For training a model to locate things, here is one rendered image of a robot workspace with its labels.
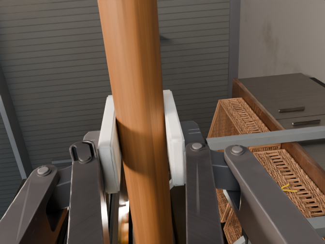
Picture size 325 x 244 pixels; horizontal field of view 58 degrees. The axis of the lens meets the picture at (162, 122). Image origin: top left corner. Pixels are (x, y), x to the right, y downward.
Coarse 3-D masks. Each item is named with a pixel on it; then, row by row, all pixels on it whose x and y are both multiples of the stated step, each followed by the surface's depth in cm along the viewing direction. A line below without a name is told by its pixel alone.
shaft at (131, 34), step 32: (128, 0) 14; (128, 32) 14; (128, 64) 15; (160, 64) 16; (128, 96) 16; (160, 96) 17; (128, 128) 17; (160, 128) 18; (128, 160) 18; (160, 160) 18; (128, 192) 20; (160, 192) 19; (160, 224) 21
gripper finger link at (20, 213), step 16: (32, 176) 13; (48, 176) 13; (32, 192) 12; (48, 192) 12; (16, 208) 12; (32, 208) 11; (64, 208) 14; (0, 224) 11; (16, 224) 11; (32, 224) 11; (48, 224) 12; (0, 240) 10; (16, 240) 10; (32, 240) 11; (48, 240) 12
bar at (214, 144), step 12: (264, 132) 127; (276, 132) 126; (288, 132) 125; (300, 132) 125; (312, 132) 125; (324, 132) 125; (216, 144) 123; (228, 144) 123; (240, 144) 124; (252, 144) 124; (264, 144) 125; (324, 216) 84; (324, 228) 81; (240, 240) 83
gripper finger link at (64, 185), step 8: (88, 136) 17; (96, 136) 17; (96, 144) 16; (64, 168) 14; (64, 176) 14; (64, 184) 14; (56, 192) 14; (64, 192) 14; (48, 200) 14; (56, 200) 14; (64, 200) 14; (48, 208) 14; (56, 208) 14
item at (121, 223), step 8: (120, 176) 179; (120, 184) 173; (120, 192) 168; (120, 200) 163; (128, 200) 186; (120, 208) 159; (128, 208) 180; (120, 216) 155; (128, 216) 174; (120, 224) 151; (128, 224) 169; (120, 232) 147; (128, 232) 164; (112, 240) 138; (120, 240) 143; (128, 240) 160
